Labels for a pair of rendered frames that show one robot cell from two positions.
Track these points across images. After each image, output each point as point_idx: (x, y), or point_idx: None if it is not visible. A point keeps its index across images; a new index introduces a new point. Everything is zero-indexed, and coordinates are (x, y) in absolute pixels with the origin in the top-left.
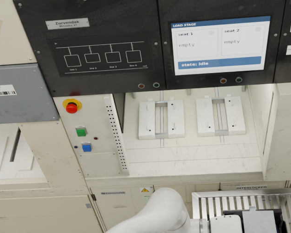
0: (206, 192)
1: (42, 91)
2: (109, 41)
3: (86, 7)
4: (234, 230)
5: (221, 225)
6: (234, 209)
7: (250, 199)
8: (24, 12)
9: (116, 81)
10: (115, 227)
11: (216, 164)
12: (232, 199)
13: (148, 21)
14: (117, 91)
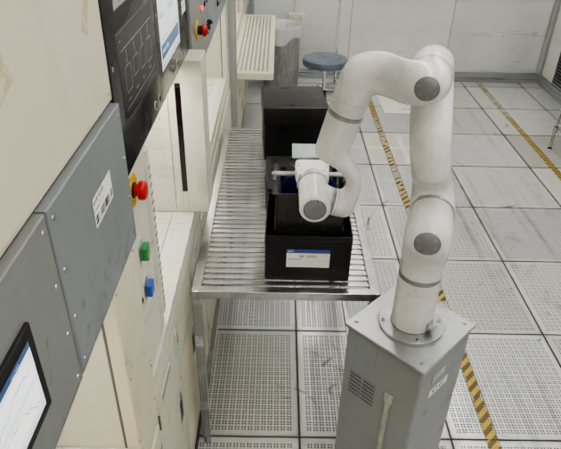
0: (195, 278)
1: (125, 167)
2: (139, 24)
3: None
4: (314, 161)
5: (309, 167)
6: (225, 258)
7: (214, 246)
8: None
9: (147, 105)
10: (411, 61)
11: (173, 242)
12: (211, 258)
13: None
14: (149, 127)
